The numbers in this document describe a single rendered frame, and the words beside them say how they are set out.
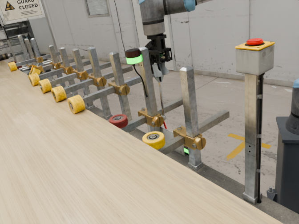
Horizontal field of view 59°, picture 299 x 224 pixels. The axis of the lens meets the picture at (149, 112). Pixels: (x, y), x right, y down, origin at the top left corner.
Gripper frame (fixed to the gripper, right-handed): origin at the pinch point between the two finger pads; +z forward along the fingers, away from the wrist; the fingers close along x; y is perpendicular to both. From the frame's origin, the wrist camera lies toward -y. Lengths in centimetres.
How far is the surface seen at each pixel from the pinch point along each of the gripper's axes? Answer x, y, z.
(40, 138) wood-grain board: -53, -16, 11
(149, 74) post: -7.4, 3.7, -4.7
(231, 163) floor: 77, -21, 101
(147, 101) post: -9.3, 2.2, 7.0
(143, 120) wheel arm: -11.5, -0.9, 16.7
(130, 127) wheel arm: -19.1, -1.0, 16.8
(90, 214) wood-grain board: -57, 39, 12
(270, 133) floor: 137, -22, 100
